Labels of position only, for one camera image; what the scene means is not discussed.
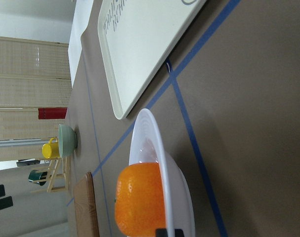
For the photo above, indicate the green ceramic bowl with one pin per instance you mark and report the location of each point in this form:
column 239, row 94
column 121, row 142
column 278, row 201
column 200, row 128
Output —
column 67, row 140

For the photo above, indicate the orange fruit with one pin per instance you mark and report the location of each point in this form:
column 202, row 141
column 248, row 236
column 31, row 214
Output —
column 139, row 205

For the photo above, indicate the yellow cup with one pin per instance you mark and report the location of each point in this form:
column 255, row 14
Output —
column 50, row 150

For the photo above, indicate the dark green cup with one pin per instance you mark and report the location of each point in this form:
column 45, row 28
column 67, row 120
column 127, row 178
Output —
column 38, row 178

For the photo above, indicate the wooden tray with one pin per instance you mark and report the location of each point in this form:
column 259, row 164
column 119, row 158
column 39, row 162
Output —
column 85, row 207

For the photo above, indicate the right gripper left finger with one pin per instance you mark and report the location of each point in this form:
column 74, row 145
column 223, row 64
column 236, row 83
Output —
column 161, row 233

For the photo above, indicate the red cylinder bottle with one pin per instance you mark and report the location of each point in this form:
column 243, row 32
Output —
column 52, row 113

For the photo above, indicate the white plate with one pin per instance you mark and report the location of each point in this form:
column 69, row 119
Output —
column 147, row 146

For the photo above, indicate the wooden cup rack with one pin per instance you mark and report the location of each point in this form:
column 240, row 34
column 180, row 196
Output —
column 58, row 177

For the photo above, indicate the cream bear tray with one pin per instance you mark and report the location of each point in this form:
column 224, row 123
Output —
column 136, row 36

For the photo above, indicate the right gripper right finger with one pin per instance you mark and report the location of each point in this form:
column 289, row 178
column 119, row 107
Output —
column 178, row 233

